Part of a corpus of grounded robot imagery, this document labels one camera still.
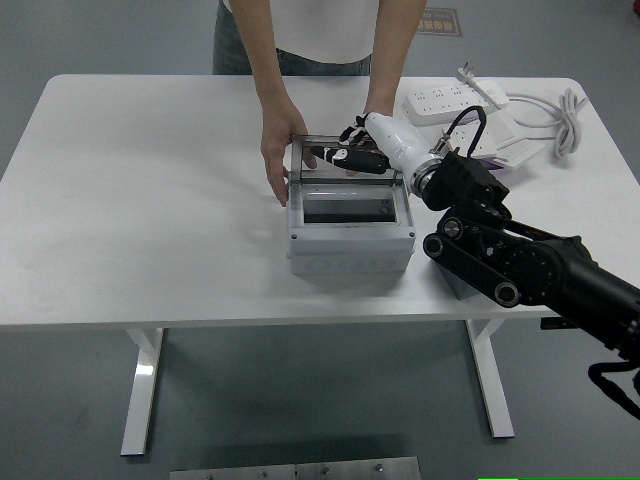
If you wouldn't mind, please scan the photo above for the person's right hand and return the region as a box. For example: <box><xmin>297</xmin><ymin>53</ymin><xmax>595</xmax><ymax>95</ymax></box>
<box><xmin>259</xmin><ymin>101</ymin><xmax>318</xmax><ymax>208</ymax></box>

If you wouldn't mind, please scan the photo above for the white plug with prongs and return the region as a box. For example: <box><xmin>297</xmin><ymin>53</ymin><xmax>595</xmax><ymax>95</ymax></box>
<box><xmin>453</xmin><ymin>62</ymin><xmax>510</xmax><ymax>108</ymax></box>

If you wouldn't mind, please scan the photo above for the grey metal plate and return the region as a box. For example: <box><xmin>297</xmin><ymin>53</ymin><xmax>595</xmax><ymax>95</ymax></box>
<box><xmin>169</xmin><ymin>455</ymin><xmax>421</xmax><ymax>480</ymax></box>

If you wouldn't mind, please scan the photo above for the person's left hand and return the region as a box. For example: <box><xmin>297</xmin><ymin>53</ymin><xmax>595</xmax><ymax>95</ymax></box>
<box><xmin>343</xmin><ymin>94</ymin><xmax>397</xmax><ymax>178</ymax></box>

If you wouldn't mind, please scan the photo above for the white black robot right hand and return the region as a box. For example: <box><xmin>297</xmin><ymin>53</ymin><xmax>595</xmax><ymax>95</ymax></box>
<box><xmin>309</xmin><ymin>112</ymin><xmax>444</xmax><ymax>190</ymax></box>

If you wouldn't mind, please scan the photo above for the white table leg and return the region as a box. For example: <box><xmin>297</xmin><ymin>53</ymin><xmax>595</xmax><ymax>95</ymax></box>
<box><xmin>464</xmin><ymin>319</ymin><xmax>516</xmax><ymax>440</ymax></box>
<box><xmin>120</xmin><ymin>327</ymin><xmax>165</xmax><ymax>457</ymax></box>

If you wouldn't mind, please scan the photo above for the large white power strip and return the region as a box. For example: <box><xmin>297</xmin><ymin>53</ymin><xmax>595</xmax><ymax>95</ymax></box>
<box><xmin>403</xmin><ymin>83</ymin><xmax>494</xmax><ymax>127</ymax></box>

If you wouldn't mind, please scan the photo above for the brown floor sign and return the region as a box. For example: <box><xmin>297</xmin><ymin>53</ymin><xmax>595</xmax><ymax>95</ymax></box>
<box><xmin>414</xmin><ymin>6</ymin><xmax>463</xmax><ymax>37</ymax></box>

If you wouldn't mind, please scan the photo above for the grey plastic electrical box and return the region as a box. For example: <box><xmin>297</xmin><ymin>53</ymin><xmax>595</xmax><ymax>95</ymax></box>
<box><xmin>286</xmin><ymin>182</ymin><xmax>417</xmax><ymax>276</ymax></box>

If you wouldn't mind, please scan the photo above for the white coiled power cable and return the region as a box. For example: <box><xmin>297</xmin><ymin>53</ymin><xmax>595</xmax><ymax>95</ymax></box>
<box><xmin>504</xmin><ymin>87</ymin><xmax>589</xmax><ymax>160</ymax></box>

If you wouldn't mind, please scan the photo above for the person torso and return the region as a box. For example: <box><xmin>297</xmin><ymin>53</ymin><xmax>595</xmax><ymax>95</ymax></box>
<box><xmin>212</xmin><ymin>0</ymin><xmax>386</xmax><ymax>78</ymax></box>

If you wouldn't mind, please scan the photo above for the small white socket panel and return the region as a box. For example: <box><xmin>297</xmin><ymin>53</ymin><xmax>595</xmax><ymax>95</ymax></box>
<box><xmin>447</xmin><ymin>117</ymin><xmax>521</xmax><ymax>162</ymax></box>

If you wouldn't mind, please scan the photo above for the grey block with round hole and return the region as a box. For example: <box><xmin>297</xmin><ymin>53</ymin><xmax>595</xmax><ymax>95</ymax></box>
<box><xmin>437</xmin><ymin>263</ymin><xmax>485</xmax><ymax>302</ymax></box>

